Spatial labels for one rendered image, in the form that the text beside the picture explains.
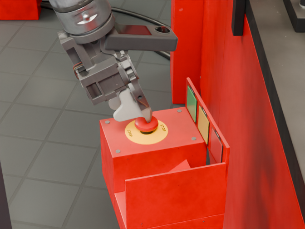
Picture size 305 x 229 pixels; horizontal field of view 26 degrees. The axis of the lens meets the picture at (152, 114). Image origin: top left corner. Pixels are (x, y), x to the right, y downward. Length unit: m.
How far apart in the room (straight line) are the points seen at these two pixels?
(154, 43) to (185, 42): 1.41
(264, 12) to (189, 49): 1.15
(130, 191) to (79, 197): 1.17
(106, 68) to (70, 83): 1.71
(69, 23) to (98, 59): 0.08
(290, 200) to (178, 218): 0.18
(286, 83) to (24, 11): 2.22
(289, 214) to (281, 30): 0.39
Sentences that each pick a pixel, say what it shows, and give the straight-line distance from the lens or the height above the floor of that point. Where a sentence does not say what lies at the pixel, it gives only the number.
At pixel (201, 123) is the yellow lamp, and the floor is 0.81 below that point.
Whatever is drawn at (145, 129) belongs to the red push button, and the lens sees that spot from 1.08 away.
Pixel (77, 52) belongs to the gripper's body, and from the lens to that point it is 0.97.
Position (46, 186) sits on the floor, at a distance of 2.20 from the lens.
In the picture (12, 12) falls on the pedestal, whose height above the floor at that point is 0.04.
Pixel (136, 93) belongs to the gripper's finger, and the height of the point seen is 0.89.
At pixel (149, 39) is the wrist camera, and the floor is 0.97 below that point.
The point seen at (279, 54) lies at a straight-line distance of 1.15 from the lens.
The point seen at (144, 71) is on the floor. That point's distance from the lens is 2.74.
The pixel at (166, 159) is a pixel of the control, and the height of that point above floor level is 0.76.
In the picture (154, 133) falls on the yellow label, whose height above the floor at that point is 0.78.
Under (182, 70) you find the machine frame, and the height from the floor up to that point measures 0.15.
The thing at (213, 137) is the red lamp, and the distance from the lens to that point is 1.03.
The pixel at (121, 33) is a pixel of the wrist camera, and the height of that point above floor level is 0.98.
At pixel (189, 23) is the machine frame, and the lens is 2.36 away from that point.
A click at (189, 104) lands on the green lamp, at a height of 0.80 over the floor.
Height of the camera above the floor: 1.45
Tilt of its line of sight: 36 degrees down
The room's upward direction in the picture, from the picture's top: straight up
